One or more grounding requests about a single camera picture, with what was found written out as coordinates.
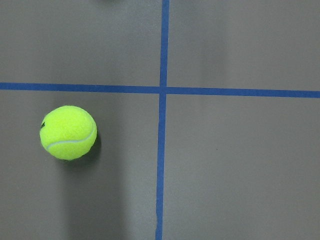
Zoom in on yellow tennis ball with logo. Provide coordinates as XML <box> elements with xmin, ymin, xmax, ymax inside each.
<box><xmin>39</xmin><ymin>105</ymin><xmax>98</xmax><ymax>161</ymax></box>

